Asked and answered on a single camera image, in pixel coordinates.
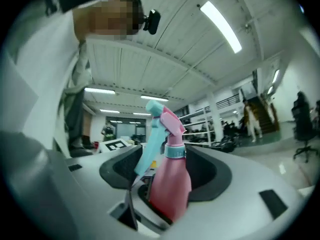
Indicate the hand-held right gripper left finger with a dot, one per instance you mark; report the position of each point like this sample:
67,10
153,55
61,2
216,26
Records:
125,167

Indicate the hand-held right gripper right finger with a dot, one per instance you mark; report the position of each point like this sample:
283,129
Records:
207,176

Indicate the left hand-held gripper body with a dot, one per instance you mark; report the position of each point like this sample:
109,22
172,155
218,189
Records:
113,145

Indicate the pink spray bottle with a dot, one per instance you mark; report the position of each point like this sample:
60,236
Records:
170,184

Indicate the pink and blue spray head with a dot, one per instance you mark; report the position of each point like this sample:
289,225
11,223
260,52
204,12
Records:
168,124

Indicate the person's head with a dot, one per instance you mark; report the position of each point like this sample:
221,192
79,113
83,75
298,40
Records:
112,16

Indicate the long ceiling light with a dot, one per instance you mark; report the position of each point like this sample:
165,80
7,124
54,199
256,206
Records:
154,98
100,91
109,111
275,76
221,26

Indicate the white storage shelf rack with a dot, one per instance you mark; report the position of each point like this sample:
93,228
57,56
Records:
197,126

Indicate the white support column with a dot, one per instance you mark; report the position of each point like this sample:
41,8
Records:
214,116

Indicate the wooden staircase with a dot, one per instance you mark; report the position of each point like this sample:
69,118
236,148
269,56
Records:
265,116

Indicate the person's white shirt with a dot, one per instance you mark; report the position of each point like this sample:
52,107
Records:
42,71

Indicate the black office chair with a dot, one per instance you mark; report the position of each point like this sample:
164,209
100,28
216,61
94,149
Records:
303,126

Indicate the black head-worn camera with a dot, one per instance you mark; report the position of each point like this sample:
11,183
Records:
152,21

